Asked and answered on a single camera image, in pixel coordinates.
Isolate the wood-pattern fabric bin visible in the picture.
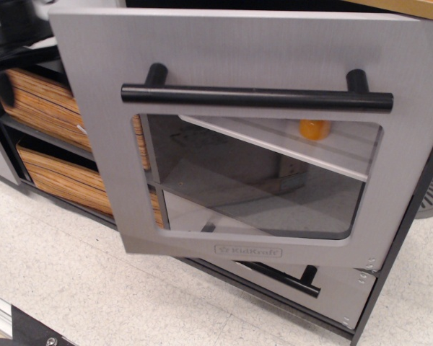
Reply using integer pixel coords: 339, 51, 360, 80
16, 138, 165, 229
1, 68, 152, 172

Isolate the grey toy oven door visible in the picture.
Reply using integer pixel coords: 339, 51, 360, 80
50, 7, 433, 270

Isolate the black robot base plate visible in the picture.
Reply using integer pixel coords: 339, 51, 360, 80
0, 306, 74, 346

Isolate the white oven shelf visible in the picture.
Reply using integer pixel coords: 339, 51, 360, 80
180, 115, 382, 182

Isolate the upper wood-pattern fabric bin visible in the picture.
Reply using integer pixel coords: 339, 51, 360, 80
1, 68, 152, 172

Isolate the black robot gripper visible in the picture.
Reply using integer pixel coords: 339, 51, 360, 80
0, 1, 60, 107

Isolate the grey lower oven drawer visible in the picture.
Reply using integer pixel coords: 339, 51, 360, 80
209, 259, 376, 329

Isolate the dark grey kitchen cabinet frame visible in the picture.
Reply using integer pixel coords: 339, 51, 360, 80
0, 0, 433, 346

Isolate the lower wood-pattern fabric bin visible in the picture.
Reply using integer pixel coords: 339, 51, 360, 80
16, 138, 165, 229

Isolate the orange toy pineapple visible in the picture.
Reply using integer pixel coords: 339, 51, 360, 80
299, 120, 331, 141

